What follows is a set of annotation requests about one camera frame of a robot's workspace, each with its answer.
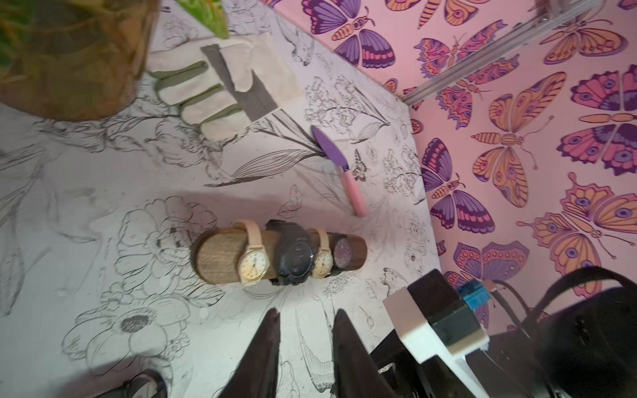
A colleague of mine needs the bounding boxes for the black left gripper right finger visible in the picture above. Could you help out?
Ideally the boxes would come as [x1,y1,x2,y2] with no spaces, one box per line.
[332,309,396,398]

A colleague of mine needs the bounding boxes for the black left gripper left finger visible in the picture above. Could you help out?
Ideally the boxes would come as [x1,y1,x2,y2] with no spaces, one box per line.
[219,308,280,398]

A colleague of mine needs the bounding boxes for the thin black watch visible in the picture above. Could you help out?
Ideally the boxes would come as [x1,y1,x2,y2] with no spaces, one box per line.
[95,369,169,398]

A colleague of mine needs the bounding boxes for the cream strap watch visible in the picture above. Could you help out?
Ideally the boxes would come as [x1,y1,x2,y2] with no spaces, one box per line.
[233,220,270,286]

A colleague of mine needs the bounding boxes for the translucent beige watch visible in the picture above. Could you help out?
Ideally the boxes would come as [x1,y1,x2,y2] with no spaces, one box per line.
[310,228,334,279]

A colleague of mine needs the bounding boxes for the black chunky sport watch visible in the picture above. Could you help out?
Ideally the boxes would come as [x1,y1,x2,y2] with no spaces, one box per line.
[266,220,315,286]

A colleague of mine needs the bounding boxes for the black round watch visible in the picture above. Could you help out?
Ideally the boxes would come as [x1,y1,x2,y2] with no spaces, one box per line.
[330,234,353,276]

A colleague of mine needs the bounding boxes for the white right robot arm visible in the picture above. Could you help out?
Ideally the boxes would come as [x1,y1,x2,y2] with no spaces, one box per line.
[468,267,636,397]

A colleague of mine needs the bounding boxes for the wooden watch stand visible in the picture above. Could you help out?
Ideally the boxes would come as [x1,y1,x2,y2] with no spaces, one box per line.
[190,228,368,285]

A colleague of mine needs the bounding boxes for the purple pink garden trowel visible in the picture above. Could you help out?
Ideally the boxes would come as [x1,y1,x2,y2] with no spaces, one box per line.
[310,125,369,217]

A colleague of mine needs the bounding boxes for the cream grey gardening glove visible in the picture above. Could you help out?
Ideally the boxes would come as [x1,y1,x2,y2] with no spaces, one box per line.
[146,33,302,145]

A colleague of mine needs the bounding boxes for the potted plant yellow leaves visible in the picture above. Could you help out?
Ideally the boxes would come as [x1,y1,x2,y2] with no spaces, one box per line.
[0,0,231,122]

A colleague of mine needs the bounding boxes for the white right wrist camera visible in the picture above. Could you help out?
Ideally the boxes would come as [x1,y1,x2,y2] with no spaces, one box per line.
[382,268,494,398]

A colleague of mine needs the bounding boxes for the aluminium frame post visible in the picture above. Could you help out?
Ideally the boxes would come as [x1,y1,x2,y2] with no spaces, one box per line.
[402,0,602,105]

